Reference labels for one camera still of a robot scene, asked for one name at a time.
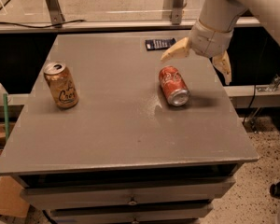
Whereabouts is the black cable on ledge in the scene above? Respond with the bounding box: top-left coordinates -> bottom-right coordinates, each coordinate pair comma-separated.
0,18 -> 87,29

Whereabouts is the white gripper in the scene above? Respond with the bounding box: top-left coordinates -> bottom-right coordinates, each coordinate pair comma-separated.
161,21 -> 233,85

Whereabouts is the left metal bracket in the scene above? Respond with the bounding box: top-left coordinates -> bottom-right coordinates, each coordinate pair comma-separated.
45,0 -> 65,28

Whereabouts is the metal bracket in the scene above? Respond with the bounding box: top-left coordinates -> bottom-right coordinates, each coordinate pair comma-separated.
171,0 -> 184,25
45,0 -> 65,28

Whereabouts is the dark blue snack wrapper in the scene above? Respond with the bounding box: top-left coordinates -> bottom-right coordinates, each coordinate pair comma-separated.
145,38 -> 175,51

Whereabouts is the yellow LaCroix can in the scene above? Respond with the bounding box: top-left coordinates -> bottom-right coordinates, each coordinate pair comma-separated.
43,62 -> 78,109

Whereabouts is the black chair caster wheel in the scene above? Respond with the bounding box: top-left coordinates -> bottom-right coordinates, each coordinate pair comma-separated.
270,181 -> 280,199

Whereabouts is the green stick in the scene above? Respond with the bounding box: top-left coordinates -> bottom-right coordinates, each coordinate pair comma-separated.
3,93 -> 9,142

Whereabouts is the red coke can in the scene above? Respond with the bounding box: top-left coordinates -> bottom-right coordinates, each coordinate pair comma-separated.
159,66 -> 189,106

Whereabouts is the grey drawer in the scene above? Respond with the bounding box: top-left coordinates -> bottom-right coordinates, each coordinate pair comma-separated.
51,202 -> 213,224
21,177 -> 235,210

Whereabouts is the right metal bracket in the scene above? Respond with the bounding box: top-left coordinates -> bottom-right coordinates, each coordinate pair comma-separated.
171,0 -> 184,25

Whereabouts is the top grey drawer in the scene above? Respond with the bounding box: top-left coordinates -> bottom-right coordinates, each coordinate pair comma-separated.
21,177 -> 235,210

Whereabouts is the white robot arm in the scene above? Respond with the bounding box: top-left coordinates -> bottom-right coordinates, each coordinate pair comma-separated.
161,0 -> 280,84

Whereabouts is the brown cardboard box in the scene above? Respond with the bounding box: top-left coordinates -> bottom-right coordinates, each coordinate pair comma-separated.
0,176 -> 30,218

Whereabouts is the grey drawer cabinet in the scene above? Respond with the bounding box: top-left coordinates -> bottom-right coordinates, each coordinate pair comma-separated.
0,30 -> 260,224

